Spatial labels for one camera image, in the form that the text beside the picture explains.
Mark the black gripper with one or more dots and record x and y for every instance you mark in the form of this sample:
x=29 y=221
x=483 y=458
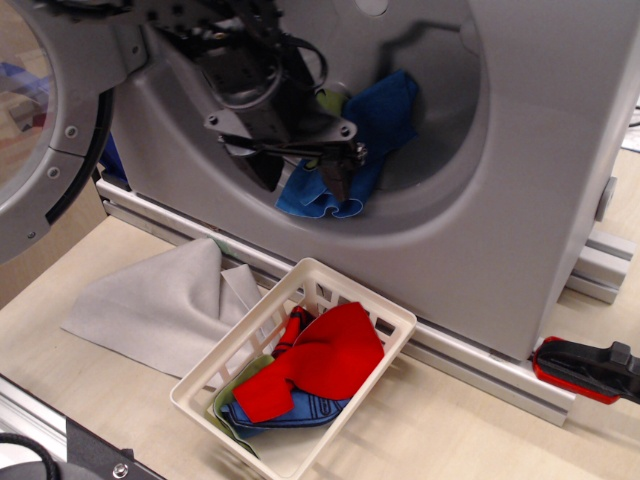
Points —
x=283 y=116

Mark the green felt sock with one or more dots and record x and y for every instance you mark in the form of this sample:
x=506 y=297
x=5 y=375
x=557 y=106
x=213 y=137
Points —
x=332 y=102

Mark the blue felt cloth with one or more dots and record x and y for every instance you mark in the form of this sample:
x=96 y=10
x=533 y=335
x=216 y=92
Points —
x=382 y=113

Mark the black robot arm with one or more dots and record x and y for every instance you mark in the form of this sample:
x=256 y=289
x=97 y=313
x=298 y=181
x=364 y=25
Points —
x=264 y=80

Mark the grey toy washing machine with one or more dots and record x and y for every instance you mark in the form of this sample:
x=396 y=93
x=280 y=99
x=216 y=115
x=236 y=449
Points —
x=476 y=223

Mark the grey round machine door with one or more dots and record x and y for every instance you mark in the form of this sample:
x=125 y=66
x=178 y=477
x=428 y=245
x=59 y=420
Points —
x=57 y=99

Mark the red striped felt piece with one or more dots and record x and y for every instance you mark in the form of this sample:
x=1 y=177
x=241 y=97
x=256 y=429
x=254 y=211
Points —
x=299 y=319

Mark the red felt cloth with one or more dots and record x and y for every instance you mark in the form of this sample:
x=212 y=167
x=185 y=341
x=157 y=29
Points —
x=331 y=359

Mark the grey felt cloth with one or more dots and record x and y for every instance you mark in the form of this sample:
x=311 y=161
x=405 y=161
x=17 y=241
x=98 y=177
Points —
x=166 y=312

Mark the blue felt jeans piece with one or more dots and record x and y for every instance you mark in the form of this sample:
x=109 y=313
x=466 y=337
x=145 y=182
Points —
x=309 y=411

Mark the olive green felt cloth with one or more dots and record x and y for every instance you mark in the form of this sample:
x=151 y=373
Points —
x=235 y=385

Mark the red black clamp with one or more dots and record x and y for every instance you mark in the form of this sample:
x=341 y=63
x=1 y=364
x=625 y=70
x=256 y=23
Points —
x=605 y=375

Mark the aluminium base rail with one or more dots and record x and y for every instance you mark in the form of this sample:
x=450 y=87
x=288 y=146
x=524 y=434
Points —
x=604 y=262

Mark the aluminium frame with black bracket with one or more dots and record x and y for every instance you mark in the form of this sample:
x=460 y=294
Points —
x=39 y=442

